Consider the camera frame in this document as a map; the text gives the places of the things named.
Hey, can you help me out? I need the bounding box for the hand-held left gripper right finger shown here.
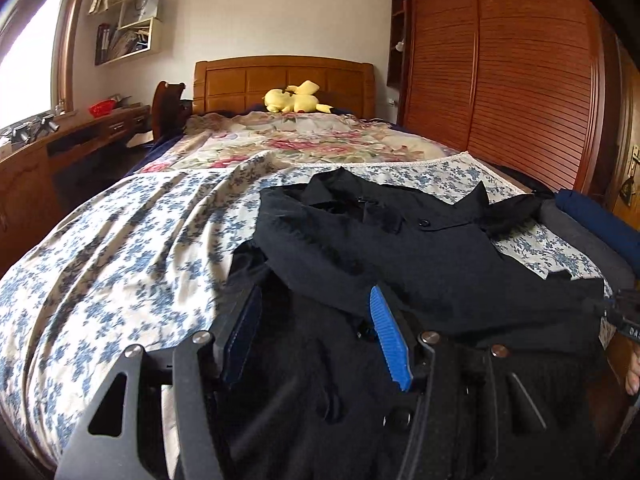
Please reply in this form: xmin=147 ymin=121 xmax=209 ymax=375
xmin=369 ymin=285 xmax=607 ymax=480

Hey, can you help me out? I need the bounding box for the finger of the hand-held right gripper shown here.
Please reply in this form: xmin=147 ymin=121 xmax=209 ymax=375
xmin=582 ymin=295 xmax=626 ymax=317

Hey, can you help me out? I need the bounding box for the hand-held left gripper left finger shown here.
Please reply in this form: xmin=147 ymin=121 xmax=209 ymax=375
xmin=55 ymin=285 xmax=266 ymax=480

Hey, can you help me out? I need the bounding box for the black shirt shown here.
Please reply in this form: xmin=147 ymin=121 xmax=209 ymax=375
xmin=215 ymin=167 xmax=616 ymax=480

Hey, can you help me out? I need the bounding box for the person's right hand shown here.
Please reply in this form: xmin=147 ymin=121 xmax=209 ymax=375
xmin=625 ymin=345 xmax=640 ymax=396

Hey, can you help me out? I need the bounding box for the blue folded cloth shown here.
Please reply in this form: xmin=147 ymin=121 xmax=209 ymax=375
xmin=555 ymin=187 xmax=640 ymax=276

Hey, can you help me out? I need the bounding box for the blue floral bed sheet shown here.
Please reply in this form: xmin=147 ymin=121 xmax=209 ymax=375
xmin=0 ymin=152 xmax=617 ymax=466

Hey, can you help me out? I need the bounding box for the pink floral blanket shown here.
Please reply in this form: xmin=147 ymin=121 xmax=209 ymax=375
xmin=135 ymin=110 xmax=466 ymax=173

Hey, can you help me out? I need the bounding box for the dark wooden chair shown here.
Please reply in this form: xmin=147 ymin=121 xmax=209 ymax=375
xmin=151 ymin=80 xmax=193 ymax=143

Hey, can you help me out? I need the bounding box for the yellow plush toy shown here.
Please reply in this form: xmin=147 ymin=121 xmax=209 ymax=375
xmin=263 ymin=80 xmax=333 ymax=115

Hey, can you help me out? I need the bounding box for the wooden headboard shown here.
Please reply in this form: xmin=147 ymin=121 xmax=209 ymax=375
xmin=192 ymin=56 xmax=376 ymax=118

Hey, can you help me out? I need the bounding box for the wooden louvred wardrobe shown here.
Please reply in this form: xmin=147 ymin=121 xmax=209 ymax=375
xmin=385 ymin=0 xmax=621 ymax=201

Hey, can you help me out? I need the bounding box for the wooden desk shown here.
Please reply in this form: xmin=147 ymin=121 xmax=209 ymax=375
xmin=0 ymin=102 xmax=153 ymax=271

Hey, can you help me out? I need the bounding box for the bright window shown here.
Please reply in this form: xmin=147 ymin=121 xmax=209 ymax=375
xmin=0 ymin=0 xmax=93 ymax=131

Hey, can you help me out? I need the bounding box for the brass door handle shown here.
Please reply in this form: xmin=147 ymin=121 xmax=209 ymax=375
xmin=620 ymin=145 xmax=640 ymax=206

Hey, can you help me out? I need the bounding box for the white wall shelf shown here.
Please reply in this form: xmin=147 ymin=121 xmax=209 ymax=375
xmin=87 ymin=0 xmax=166 ymax=67

